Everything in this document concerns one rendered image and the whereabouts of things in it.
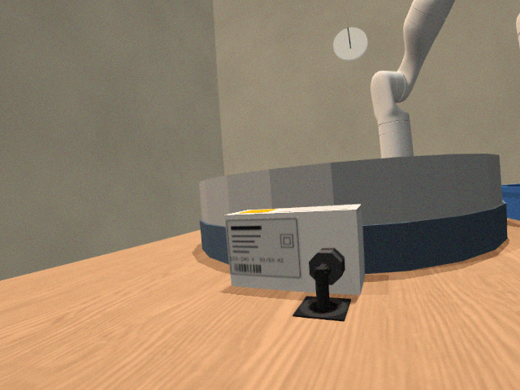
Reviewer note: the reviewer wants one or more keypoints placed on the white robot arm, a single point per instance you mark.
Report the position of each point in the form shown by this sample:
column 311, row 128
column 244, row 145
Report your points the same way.
column 422, row 25

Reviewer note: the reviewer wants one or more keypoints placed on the blue open tray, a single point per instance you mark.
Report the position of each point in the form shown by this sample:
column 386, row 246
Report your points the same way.
column 511, row 195

